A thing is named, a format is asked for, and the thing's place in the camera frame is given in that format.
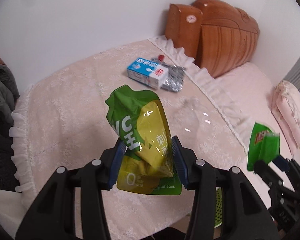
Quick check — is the pink lace table cover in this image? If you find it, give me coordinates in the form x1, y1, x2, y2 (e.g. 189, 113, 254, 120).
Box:
9, 35, 251, 240

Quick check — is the folded pink blanket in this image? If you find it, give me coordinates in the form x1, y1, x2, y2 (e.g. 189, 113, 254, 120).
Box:
271, 80, 300, 155

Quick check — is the red bottle cap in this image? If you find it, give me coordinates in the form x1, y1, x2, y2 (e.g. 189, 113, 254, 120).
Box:
158, 55, 165, 62

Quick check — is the grey quilted jacket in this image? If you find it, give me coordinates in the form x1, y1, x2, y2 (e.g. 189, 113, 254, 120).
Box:
0, 64, 20, 126

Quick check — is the blue white milk carton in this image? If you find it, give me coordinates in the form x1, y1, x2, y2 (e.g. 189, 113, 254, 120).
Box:
126, 57, 169, 89

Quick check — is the wooden headboard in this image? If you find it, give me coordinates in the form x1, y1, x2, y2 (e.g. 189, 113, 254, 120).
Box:
165, 0, 260, 78

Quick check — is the silver foil wrapper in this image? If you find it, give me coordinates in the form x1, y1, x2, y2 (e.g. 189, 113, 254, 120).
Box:
152, 58, 186, 92

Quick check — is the clear plastic bottle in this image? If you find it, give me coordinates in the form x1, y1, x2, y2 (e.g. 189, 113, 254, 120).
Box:
170, 97, 213, 144

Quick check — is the green snack bag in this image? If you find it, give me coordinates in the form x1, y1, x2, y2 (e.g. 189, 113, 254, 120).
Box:
247, 122, 280, 172

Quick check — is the green trash basket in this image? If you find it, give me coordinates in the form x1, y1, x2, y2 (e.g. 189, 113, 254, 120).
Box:
215, 187, 223, 228

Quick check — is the pink bed sheet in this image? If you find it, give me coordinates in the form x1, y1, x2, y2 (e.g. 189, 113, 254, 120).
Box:
214, 61, 300, 221

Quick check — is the green yellow drink pouch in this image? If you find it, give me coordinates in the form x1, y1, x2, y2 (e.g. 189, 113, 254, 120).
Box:
105, 85, 182, 196

